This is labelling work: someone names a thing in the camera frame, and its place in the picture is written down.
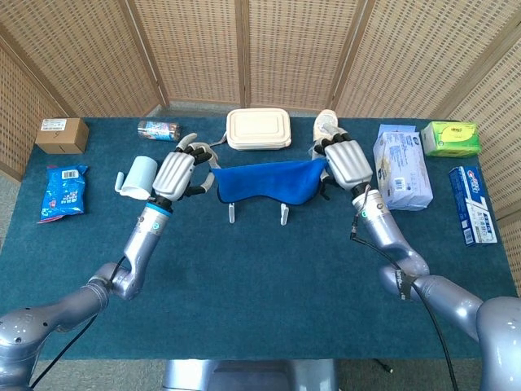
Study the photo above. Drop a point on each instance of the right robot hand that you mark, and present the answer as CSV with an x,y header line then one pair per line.
x,y
350,165

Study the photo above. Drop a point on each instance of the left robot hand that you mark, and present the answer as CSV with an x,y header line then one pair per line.
x,y
173,173

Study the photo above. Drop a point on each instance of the blue microfiber cloth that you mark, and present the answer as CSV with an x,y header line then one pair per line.
x,y
264,179

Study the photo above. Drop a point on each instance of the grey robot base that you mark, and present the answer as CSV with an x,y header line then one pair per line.
x,y
244,376

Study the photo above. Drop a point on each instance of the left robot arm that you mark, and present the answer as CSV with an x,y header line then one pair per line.
x,y
138,244

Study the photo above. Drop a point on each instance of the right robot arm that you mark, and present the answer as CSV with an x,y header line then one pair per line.
x,y
382,232

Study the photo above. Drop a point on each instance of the silver metal rack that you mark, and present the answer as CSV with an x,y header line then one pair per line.
x,y
231,213

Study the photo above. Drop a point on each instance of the white plastic pitcher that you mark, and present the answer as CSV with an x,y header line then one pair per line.
x,y
140,171

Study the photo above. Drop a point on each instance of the clear jar with blue label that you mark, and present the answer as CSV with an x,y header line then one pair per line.
x,y
158,130

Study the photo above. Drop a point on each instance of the white and blue tissue pack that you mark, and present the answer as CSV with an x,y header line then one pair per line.
x,y
401,175

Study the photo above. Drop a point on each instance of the mayonnaise squeeze bottle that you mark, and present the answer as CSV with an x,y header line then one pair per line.
x,y
327,118

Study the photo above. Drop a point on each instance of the grey spoon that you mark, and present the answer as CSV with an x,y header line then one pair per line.
x,y
221,140

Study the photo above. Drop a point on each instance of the cream lunch box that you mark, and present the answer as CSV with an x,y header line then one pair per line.
x,y
258,128

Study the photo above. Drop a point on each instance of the green tissue pack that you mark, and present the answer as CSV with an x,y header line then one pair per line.
x,y
449,138

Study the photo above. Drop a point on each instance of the blue snack bag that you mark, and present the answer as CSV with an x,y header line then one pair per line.
x,y
63,195

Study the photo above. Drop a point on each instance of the brown cardboard box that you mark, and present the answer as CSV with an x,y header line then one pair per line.
x,y
61,136

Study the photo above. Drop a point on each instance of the woven folding screen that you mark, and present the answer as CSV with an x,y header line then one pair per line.
x,y
195,49

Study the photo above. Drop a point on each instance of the blue toothpaste box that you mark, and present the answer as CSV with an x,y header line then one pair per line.
x,y
474,207

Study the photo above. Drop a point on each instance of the teal table cloth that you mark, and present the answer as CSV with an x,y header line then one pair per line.
x,y
260,285

